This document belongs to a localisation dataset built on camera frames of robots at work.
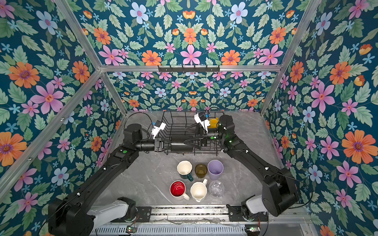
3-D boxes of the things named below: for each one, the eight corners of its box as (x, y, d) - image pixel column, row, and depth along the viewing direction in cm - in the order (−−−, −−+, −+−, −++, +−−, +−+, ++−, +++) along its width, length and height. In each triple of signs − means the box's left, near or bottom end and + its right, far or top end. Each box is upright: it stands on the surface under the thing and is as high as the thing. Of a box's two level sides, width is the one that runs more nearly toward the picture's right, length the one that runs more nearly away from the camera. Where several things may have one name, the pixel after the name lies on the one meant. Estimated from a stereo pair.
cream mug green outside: (178, 184, 85) (175, 178, 76) (179, 168, 91) (177, 160, 83) (193, 184, 85) (192, 178, 76) (193, 168, 91) (192, 160, 83)
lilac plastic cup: (207, 181, 86) (208, 173, 76) (207, 168, 91) (208, 159, 82) (221, 181, 86) (224, 173, 76) (220, 168, 91) (222, 159, 82)
